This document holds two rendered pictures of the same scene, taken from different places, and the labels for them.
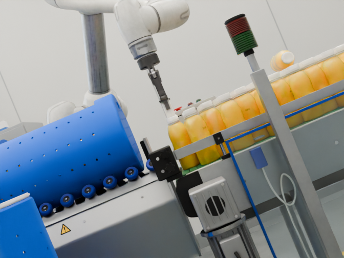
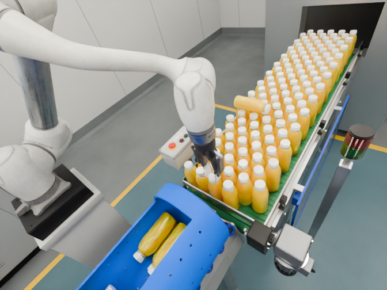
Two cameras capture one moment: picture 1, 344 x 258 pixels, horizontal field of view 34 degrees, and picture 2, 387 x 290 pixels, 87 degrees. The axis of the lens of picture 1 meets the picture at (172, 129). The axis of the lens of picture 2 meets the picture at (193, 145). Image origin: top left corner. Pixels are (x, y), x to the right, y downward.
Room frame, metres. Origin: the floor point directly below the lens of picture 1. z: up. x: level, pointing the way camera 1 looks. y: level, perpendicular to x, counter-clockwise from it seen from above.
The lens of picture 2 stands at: (1.60, 0.32, 1.76)
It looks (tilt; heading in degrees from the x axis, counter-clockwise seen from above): 44 degrees down; 321
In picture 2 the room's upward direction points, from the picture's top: 18 degrees counter-clockwise
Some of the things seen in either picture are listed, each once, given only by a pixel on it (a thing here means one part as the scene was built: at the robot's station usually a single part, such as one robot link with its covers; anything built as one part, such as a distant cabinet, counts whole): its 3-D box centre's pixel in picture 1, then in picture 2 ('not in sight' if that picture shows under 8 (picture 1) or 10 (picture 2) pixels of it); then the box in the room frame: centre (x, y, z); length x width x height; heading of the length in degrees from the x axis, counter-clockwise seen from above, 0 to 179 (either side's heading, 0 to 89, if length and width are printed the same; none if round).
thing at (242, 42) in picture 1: (244, 42); (353, 147); (1.56, -0.28, 1.18); 0.06 x 0.06 x 0.05
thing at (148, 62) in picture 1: (151, 68); (205, 145); (1.95, -0.02, 1.26); 0.08 x 0.07 x 0.09; 0
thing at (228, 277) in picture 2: not in sight; (229, 279); (1.85, 0.17, 0.31); 0.06 x 0.06 x 0.63; 0
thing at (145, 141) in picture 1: (149, 155); not in sight; (1.92, 0.10, 0.99); 0.10 x 0.02 x 0.12; 0
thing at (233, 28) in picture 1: (238, 27); (358, 137); (1.56, -0.28, 1.23); 0.06 x 0.06 x 0.04
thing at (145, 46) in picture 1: (143, 49); (201, 130); (1.95, -0.02, 1.34); 0.09 x 0.09 x 0.06
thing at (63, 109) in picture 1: (66, 125); (21, 170); (2.60, 0.44, 1.25); 0.18 x 0.16 x 0.22; 123
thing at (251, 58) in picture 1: (245, 44); (353, 148); (1.56, -0.28, 1.18); 0.06 x 0.06 x 0.16
